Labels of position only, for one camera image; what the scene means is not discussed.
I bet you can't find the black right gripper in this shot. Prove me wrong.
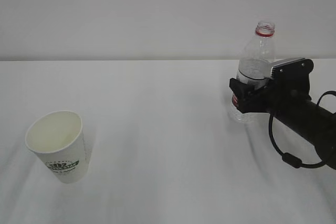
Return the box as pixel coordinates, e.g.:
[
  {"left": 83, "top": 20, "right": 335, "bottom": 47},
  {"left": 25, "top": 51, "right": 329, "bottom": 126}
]
[{"left": 229, "top": 59, "right": 314, "bottom": 113}]

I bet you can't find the clear plastic water bottle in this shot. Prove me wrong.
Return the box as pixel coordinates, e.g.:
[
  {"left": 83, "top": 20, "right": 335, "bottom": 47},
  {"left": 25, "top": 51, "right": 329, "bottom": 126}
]
[{"left": 227, "top": 20, "right": 276, "bottom": 124}]

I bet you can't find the white paper coffee cup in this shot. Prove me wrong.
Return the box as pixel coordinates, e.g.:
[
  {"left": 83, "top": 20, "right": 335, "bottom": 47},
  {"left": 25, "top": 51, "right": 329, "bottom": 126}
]
[{"left": 25, "top": 110, "right": 89, "bottom": 184}]

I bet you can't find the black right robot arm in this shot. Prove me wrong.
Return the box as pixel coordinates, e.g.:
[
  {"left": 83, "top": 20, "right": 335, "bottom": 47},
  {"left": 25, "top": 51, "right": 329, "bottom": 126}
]
[{"left": 229, "top": 58, "right": 335, "bottom": 169}]

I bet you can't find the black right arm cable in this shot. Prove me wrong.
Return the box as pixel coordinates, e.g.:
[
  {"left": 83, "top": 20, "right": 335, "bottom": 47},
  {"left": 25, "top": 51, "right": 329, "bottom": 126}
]
[{"left": 268, "top": 90, "right": 336, "bottom": 169}]

